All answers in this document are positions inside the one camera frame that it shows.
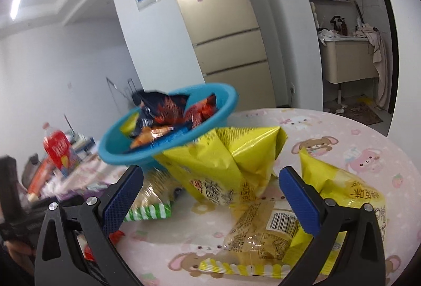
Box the dark purple snack bag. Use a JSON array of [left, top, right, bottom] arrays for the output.
[[130, 91, 190, 139]]

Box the red label drink bottle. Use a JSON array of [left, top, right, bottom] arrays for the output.
[[43, 122, 81, 178]]

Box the beige bathroom vanity cabinet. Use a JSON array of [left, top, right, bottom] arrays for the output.
[[320, 39, 378, 85]]

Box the yellow chip bag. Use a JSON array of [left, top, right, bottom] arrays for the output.
[[283, 151, 388, 275], [155, 126, 288, 206], [119, 111, 139, 137]]

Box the blue plastic basin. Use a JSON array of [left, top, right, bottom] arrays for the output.
[[98, 83, 238, 166]]

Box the yellow striped clear cracker bag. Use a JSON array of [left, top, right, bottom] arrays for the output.
[[199, 197, 299, 279]]

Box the red pink snack bag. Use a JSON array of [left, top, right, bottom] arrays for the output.
[[183, 93, 218, 128]]

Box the small red snack packet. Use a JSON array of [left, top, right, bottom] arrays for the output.
[[83, 231, 126, 262]]

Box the beige refrigerator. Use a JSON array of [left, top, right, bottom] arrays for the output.
[[177, 0, 275, 111]]

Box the green striped clear cracker bag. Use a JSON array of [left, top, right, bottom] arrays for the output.
[[123, 168, 183, 222]]

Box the pink cartoon tablecloth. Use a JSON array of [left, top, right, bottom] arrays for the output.
[[117, 109, 420, 285]]

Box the navy orange chip bag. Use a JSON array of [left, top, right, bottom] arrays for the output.
[[130, 122, 192, 151]]

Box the black suitcase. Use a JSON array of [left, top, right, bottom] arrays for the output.
[[127, 78, 143, 106]]

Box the person's left hand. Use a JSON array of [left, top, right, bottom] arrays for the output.
[[4, 241, 36, 276]]

